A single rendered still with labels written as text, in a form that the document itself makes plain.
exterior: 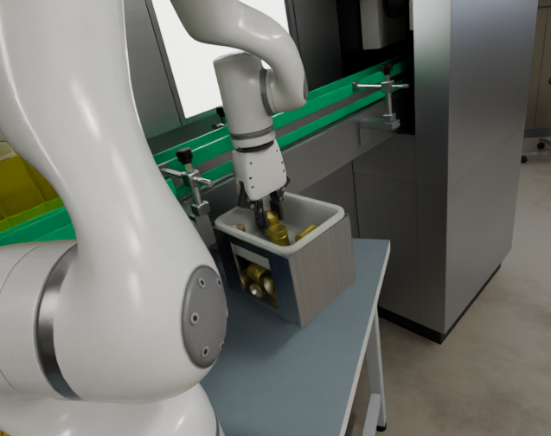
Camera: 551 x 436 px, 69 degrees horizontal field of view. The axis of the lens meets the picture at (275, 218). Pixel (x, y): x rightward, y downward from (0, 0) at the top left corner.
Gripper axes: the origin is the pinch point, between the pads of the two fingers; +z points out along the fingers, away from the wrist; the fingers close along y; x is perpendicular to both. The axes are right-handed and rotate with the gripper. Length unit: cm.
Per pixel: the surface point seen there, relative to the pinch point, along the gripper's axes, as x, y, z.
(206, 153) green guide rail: -13.8, 2.8, -12.6
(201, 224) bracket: -2.3, 14.2, -4.2
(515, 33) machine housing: 2, -120, -14
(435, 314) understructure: -1, -71, 80
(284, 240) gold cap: 6.1, 2.3, 3.0
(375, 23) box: -29, -82, -26
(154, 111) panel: -30.0, 3.8, -21.2
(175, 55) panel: -30.5, -5.6, -31.5
